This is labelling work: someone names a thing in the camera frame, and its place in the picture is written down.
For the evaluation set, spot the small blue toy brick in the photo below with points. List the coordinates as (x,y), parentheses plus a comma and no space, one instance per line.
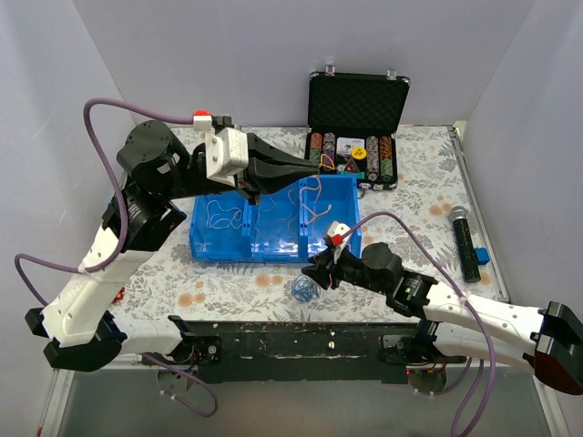
(482,256)

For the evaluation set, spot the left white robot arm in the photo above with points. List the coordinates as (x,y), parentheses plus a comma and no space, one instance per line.
(81,333)

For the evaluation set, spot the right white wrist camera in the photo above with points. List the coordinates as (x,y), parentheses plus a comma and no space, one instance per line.
(335,239)

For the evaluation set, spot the black handheld microphone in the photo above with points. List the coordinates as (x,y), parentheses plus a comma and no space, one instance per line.
(468,260)

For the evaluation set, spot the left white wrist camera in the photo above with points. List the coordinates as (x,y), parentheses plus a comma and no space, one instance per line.
(226,147)

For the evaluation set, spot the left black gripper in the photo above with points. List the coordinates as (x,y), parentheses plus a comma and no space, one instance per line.
(249,168)

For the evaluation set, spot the floral patterned table mat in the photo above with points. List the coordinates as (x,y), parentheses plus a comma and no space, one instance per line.
(412,219)

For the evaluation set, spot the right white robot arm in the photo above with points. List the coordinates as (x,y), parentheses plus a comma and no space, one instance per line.
(546,343)

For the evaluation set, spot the blue plastic divided bin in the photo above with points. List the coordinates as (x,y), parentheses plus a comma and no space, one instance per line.
(286,227)

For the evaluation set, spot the small red white toy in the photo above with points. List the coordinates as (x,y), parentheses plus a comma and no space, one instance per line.
(119,296)

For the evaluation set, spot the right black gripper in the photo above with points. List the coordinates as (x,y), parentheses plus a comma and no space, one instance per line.
(330,265)

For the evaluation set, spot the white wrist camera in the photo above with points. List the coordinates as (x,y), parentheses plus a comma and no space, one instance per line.
(226,147)
(335,239)

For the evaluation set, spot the black poker chip case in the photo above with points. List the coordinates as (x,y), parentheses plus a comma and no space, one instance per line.
(352,120)

